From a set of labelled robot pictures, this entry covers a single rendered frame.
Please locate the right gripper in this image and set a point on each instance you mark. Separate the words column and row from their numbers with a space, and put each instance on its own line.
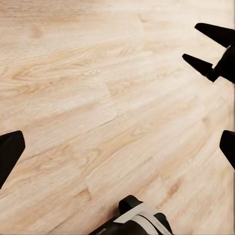
column 226, row 66

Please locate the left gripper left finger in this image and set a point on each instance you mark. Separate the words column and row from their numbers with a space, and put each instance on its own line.
column 12, row 146

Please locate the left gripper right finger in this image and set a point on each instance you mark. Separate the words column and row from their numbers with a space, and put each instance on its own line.
column 227, row 146

